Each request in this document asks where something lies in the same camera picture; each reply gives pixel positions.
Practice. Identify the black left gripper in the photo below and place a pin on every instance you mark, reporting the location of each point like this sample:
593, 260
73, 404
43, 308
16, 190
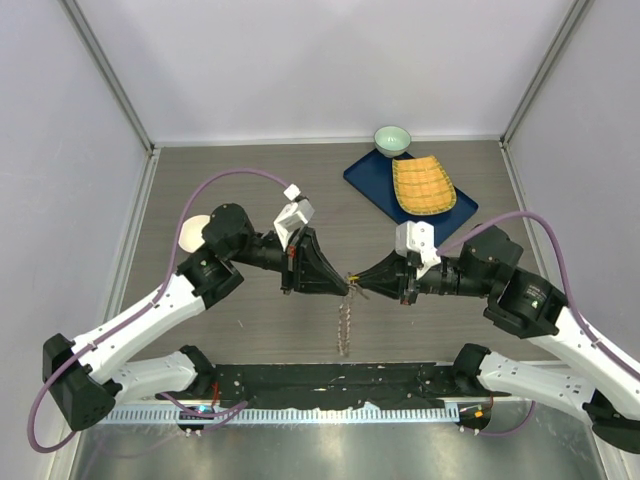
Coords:
307, 269

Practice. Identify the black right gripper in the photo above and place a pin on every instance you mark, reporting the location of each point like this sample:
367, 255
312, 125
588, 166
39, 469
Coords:
394, 277

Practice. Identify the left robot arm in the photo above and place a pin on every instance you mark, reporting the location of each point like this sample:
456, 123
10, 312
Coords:
92, 373

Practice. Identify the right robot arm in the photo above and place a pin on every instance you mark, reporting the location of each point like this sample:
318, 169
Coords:
523, 304

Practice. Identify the yellow woven bamboo tray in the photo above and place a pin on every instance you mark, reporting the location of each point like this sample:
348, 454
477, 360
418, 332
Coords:
422, 187

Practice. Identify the dark blue tray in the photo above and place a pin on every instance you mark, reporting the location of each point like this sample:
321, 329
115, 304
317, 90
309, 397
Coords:
372, 176

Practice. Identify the red white bowl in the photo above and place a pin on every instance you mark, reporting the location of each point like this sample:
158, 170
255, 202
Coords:
190, 237

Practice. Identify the pale green bowl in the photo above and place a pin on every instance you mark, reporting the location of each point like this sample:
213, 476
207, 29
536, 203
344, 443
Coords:
392, 141

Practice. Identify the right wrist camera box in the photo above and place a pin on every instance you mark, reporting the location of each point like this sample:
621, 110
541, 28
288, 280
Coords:
414, 241

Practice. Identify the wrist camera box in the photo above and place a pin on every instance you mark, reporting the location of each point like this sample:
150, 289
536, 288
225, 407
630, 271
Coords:
296, 214
414, 241

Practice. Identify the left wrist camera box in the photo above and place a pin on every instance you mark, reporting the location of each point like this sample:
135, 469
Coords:
296, 214

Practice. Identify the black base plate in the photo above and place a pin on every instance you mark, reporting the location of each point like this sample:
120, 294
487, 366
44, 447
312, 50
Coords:
388, 386

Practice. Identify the slotted cable duct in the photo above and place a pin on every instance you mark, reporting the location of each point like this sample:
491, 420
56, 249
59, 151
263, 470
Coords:
369, 414

